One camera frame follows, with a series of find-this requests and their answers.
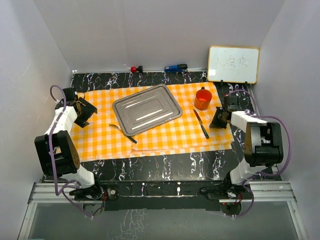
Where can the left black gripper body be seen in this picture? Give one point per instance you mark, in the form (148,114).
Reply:
(87,111)

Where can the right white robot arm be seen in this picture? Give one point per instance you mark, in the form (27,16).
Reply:
(263,146)

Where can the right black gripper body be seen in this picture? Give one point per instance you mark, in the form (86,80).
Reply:
(217,121)

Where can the small whiteboard yellow frame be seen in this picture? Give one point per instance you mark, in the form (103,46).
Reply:
(231,64)

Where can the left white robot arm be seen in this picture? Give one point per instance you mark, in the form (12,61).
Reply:
(56,151)

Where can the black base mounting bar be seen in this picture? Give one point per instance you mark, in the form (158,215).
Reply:
(169,195)

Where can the black handled table knife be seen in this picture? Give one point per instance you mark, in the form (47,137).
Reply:
(201,124)

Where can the silver metal tray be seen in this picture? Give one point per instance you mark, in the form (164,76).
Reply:
(146,109)

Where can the orange translucent cup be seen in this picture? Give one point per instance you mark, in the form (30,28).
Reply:
(203,99)

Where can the silver fork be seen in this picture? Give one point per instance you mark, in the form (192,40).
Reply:
(117,128)

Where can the blue marker pen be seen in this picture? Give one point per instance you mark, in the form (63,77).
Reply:
(176,68)

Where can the red black knob tool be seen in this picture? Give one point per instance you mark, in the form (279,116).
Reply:
(138,69)

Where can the aluminium frame rail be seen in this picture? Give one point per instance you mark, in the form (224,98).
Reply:
(263,191)

